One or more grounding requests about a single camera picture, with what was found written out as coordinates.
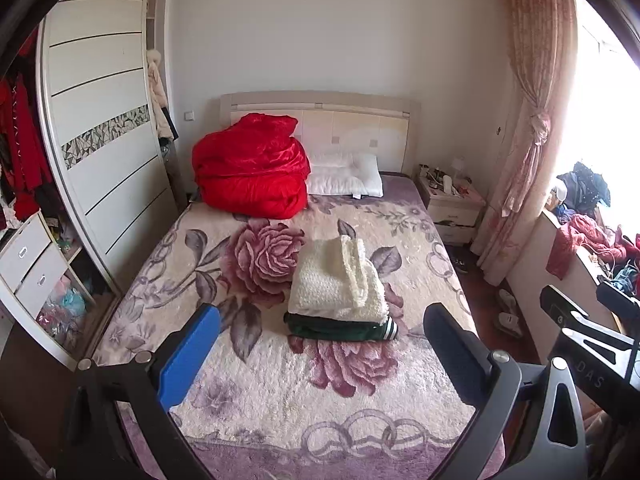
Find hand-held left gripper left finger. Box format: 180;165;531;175
55;302;222;480

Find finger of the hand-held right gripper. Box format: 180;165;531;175
595;279;640;315
539;285;638;356

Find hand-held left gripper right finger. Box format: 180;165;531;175
422;302;588;480

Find green garment with striped cuffs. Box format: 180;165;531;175
284;310;399;343

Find cream fleece garment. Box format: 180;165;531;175
288;234;391;322

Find dark blue clothes pile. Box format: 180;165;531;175
556;161;612;224

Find pastel clothes in wardrobe shelf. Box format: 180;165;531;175
36;277;97;348

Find red hanging clothes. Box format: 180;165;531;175
0;72;53;221

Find red knit garment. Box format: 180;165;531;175
546;214;640;281

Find floral blanket bed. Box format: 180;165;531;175
92;180;506;480

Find beige nightstand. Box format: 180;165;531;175
417;165;487;247

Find small nightstand clutter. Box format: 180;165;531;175
420;157;475;197

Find red quilt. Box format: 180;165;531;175
191;113;312;221

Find pink patterned curtain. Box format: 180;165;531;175
470;0;582;287

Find white pillow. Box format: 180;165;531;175
305;152;385;199

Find beige bed headboard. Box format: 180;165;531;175
220;91;421;177

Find cream hanging coat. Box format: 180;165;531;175
146;49;179;144

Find white wardrobe sliding door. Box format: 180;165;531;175
37;0;179;281

